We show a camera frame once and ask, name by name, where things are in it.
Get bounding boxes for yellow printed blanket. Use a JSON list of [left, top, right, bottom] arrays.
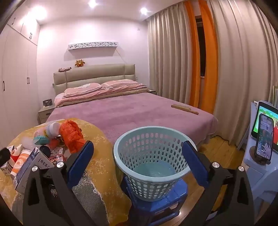
[[0, 118, 133, 226]]

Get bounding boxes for blue white carton box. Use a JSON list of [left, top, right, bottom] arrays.
[[13, 147, 55, 194]]

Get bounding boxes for pink pillow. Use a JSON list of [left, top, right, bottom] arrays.
[[101, 79, 139, 89], [64, 83, 105, 96]]

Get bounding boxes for beige curtain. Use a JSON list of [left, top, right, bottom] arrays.
[[208, 0, 278, 148], [148, 2, 194, 107]]

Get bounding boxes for teal packet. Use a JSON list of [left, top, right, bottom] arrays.
[[32, 136, 51, 146]]

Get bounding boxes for tablet with white frame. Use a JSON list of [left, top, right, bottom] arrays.
[[250, 100, 278, 152]]

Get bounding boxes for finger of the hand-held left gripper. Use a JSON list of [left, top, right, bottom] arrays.
[[0, 148, 11, 168]]

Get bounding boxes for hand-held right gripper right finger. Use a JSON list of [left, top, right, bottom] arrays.
[[181, 141, 254, 226]]

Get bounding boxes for blue plastic stool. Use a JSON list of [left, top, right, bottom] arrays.
[[120, 176, 188, 226]]

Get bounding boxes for pink folded quilt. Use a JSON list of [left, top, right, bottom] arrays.
[[54, 85, 149, 107]]

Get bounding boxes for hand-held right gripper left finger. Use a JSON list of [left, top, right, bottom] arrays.
[[23, 140, 102, 226]]

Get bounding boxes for white wardrobe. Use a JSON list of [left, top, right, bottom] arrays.
[[0, 13, 42, 148]]

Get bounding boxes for polka dot pouch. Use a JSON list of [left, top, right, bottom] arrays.
[[47, 144, 68, 166]]

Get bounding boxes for bed with purple cover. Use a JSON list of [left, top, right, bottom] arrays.
[[46, 91, 219, 148]]

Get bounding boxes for light blue plastic basket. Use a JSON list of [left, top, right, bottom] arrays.
[[113, 126, 198, 201]]

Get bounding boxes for black round cap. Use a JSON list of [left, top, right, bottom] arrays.
[[39, 145, 51, 157]]

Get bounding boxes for wooden brush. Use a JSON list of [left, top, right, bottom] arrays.
[[171, 104, 199, 115]]

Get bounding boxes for grey nightstand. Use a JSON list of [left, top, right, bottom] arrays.
[[38, 105, 56, 125]]

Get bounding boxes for black smartphone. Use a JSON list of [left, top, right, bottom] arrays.
[[255, 113, 274, 161]]

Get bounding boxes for orange plastic bag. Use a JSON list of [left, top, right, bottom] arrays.
[[59, 119, 87, 155]]

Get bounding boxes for white pink plastic bottle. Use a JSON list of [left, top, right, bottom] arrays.
[[34, 122, 61, 139]]

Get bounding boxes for orange white paper cup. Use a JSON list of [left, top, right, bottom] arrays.
[[10, 150, 37, 177]]

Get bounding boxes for white patterned wall shelf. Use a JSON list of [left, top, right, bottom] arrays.
[[68, 41, 119, 50]]

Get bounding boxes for dark round phone stand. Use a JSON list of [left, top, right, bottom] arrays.
[[249, 146, 272, 167]]

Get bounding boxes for beige padded headboard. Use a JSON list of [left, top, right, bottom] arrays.
[[53, 64, 136, 96]]

